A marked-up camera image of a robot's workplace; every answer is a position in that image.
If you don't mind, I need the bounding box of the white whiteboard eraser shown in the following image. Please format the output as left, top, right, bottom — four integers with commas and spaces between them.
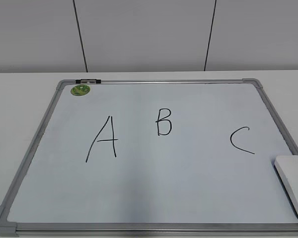
274, 155, 298, 215

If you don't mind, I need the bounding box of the round green magnet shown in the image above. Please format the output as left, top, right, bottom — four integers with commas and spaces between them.
70, 84, 90, 96

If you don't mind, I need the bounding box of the black grey hanger clip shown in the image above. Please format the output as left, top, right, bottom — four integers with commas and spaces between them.
75, 79, 102, 84

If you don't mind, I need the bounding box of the white board with grey frame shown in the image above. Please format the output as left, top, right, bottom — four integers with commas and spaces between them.
0, 78, 298, 237

